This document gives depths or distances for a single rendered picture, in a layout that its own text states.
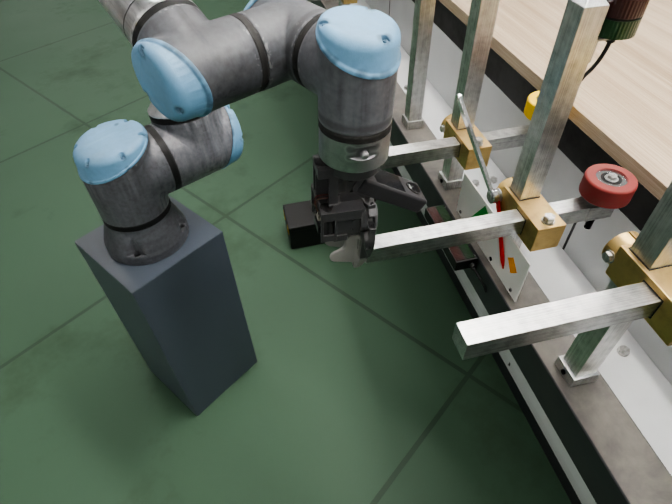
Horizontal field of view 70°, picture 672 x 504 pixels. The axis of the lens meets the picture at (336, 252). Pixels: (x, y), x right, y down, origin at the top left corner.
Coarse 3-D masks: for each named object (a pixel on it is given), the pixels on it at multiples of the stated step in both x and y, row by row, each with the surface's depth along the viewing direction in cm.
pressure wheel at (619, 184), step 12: (588, 168) 79; (600, 168) 78; (612, 168) 78; (588, 180) 77; (600, 180) 77; (612, 180) 76; (624, 180) 77; (636, 180) 76; (588, 192) 77; (600, 192) 75; (612, 192) 74; (624, 192) 74; (600, 204) 76; (612, 204) 76; (624, 204) 76; (588, 228) 84
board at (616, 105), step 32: (448, 0) 136; (512, 0) 133; (544, 0) 133; (512, 32) 118; (544, 32) 118; (640, 32) 117; (512, 64) 111; (544, 64) 106; (608, 64) 105; (640, 64) 105; (576, 96) 96; (608, 96) 96; (640, 96) 95; (608, 128) 88; (640, 128) 88; (640, 160) 81
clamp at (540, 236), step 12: (504, 180) 83; (504, 192) 82; (504, 204) 83; (516, 204) 79; (528, 204) 78; (540, 204) 78; (528, 216) 76; (540, 216) 76; (528, 228) 77; (540, 228) 74; (552, 228) 74; (564, 228) 75; (528, 240) 77; (540, 240) 76; (552, 240) 77
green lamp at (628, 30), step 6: (606, 24) 60; (612, 24) 59; (618, 24) 59; (624, 24) 59; (630, 24) 59; (636, 24) 59; (606, 30) 60; (612, 30) 60; (618, 30) 59; (624, 30) 59; (630, 30) 59; (636, 30) 60; (600, 36) 61; (606, 36) 60; (612, 36) 60; (618, 36) 60; (624, 36) 60; (630, 36) 60
